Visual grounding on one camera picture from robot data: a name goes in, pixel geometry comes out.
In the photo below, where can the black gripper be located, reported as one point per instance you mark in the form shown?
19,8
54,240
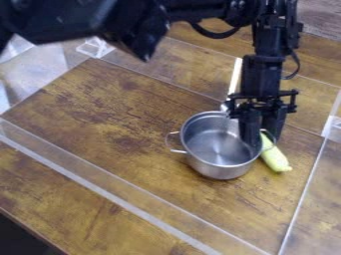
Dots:
260,98

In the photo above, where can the green spoon handle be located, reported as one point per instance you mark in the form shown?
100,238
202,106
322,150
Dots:
273,157

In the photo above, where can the stainless steel pot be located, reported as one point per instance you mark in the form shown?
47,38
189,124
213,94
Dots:
215,151

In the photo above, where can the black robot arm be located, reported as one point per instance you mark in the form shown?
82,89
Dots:
135,24

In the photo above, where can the clear acrylic triangle stand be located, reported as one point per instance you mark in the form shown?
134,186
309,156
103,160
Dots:
95,48

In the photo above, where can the clear acrylic front barrier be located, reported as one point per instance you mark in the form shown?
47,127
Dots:
166,216

